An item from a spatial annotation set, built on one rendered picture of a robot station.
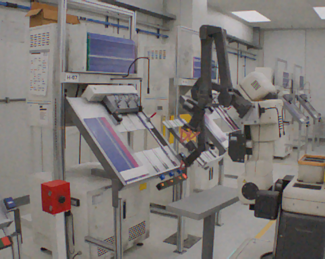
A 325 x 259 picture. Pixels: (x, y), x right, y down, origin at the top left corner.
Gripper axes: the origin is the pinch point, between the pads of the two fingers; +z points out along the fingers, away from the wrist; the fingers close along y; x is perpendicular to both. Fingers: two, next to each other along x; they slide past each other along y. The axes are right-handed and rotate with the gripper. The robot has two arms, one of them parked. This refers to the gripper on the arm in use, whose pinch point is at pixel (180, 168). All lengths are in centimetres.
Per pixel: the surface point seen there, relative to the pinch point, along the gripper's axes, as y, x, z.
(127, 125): 19.2, -43.9, 3.1
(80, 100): 48, -69, 4
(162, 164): 12.4, -7.4, 2.2
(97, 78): 33, -80, -7
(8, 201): 135, -8, -2
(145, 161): 26.5, -13.2, 2.4
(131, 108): 11, -55, -2
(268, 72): -439, -119, -11
